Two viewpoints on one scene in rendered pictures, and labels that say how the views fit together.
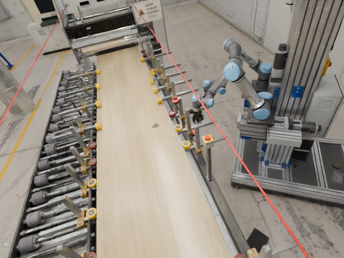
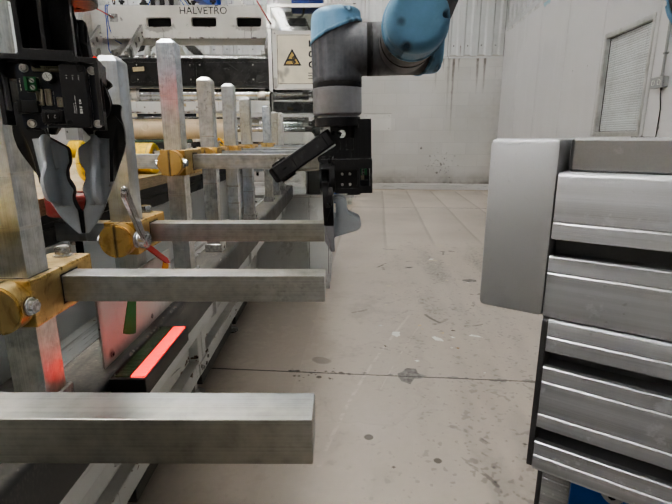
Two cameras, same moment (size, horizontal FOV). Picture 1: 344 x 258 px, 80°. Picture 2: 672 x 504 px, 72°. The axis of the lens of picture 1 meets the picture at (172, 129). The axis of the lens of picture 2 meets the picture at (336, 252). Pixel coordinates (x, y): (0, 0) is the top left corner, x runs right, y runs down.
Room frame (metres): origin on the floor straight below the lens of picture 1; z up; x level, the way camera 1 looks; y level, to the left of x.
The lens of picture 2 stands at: (1.12, -0.56, 0.99)
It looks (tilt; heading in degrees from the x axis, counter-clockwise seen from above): 14 degrees down; 8
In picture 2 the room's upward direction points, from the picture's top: straight up
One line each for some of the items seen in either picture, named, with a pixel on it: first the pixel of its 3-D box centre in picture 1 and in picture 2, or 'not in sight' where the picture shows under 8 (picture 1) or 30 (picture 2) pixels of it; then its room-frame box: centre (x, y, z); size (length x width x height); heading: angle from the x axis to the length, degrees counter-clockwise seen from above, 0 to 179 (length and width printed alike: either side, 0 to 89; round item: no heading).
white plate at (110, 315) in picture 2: not in sight; (142, 299); (1.75, -0.17, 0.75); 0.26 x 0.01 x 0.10; 8
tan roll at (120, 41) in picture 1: (114, 42); (201, 129); (4.04, 0.71, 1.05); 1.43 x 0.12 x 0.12; 98
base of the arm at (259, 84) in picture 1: (263, 81); not in sight; (1.78, -1.03, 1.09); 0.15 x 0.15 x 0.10
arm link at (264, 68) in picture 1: (264, 70); not in sight; (1.79, -1.03, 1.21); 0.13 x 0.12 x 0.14; 5
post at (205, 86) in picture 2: (170, 90); (211, 175); (2.27, -0.07, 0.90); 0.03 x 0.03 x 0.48; 8
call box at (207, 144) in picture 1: (208, 142); not in sight; (1.03, -0.24, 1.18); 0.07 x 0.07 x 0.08; 8
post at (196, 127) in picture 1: (197, 144); not in sight; (1.28, -0.21, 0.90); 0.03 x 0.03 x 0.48; 8
